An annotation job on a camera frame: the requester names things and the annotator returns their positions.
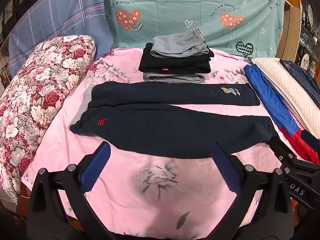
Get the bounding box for stack of folded clothes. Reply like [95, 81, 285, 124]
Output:
[139, 42, 215, 74]

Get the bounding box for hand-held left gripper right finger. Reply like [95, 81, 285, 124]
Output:
[210, 142, 294, 240]

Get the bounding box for navy pants with grey waistband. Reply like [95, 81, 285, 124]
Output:
[69, 81, 277, 159]

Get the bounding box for red floral pillow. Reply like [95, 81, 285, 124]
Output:
[0, 35, 97, 204]

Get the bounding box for wooden bed frame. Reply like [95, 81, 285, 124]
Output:
[274, 0, 303, 58]

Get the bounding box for pink floral bedsheet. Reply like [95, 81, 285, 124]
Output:
[21, 47, 304, 238]

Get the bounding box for blue plaid cloth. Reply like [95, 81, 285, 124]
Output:
[8, 0, 113, 67]

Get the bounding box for folded light grey pants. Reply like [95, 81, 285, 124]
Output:
[150, 28, 209, 57]

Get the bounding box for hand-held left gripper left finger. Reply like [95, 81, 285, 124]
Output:
[27, 141, 118, 240]

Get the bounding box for blue and red pants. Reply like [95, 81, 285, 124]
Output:
[244, 64, 320, 165]

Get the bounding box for glass display cabinet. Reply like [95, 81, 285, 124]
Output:
[297, 0, 320, 77]

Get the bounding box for dark denim jeans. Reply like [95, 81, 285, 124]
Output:
[279, 59, 320, 110]

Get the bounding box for white quilted cloth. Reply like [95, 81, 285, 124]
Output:
[251, 57, 320, 140]

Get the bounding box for teal heart-print sheet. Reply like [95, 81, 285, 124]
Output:
[104, 0, 285, 58]

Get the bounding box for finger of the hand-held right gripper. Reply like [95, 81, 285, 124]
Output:
[301, 130, 320, 153]
[269, 135, 320, 170]

